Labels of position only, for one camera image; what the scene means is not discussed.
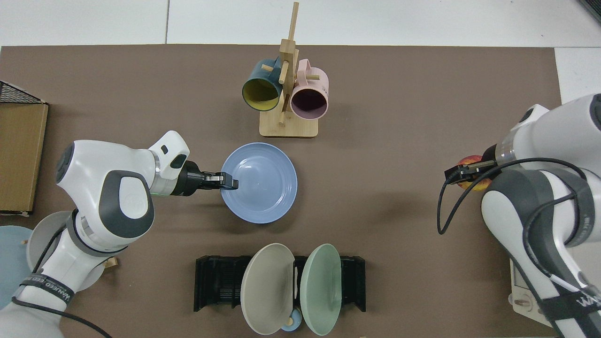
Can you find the red yellow apple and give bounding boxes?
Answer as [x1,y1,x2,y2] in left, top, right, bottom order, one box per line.
[457,154,492,192]

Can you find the black dish rack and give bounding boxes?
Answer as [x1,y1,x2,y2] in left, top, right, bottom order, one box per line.
[194,255,366,313]

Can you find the beige plate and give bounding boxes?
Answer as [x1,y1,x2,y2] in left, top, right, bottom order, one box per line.
[240,243,296,335]

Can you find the pale green plate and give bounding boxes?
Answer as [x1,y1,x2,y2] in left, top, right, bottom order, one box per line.
[300,243,342,336]

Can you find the grey white plate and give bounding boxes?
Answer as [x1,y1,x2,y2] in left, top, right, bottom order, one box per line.
[26,211,118,292]

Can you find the light blue plate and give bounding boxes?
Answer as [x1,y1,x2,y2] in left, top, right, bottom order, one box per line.
[0,226,34,310]

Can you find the wooden cup stand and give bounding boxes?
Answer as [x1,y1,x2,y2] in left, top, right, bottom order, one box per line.
[259,1,320,138]

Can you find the brown table cloth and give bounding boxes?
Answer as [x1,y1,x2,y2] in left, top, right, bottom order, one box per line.
[0,45,567,338]

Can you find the dark teal cup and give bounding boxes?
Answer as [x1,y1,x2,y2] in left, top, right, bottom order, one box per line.
[242,57,285,112]

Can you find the pink cup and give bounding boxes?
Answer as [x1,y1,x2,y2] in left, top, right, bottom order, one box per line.
[290,59,329,120]

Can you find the pale toaster oven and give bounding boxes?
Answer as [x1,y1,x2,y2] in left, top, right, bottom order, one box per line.
[509,259,555,328]

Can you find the small blue round thing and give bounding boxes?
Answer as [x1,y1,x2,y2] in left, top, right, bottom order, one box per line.
[280,307,302,332]

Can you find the dark object at room edge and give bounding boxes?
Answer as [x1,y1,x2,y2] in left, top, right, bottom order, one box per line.
[577,0,601,24]

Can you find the wire basket with wooden floor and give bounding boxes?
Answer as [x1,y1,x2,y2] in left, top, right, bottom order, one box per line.
[0,80,49,217]

